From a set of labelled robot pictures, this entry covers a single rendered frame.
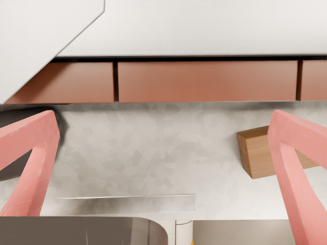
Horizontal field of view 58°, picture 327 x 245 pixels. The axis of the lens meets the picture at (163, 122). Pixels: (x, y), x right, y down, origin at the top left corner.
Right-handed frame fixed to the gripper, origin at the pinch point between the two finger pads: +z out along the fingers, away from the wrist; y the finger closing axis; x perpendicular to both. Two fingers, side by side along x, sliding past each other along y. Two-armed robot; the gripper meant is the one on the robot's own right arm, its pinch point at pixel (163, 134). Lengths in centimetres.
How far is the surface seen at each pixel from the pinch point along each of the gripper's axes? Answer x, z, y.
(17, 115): 15.9, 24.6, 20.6
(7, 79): 4.7, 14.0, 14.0
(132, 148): 21.9, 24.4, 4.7
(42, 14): -0.3, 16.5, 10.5
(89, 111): 16.8, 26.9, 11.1
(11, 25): 0.5, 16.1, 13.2
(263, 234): 100, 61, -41
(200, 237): 101, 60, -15
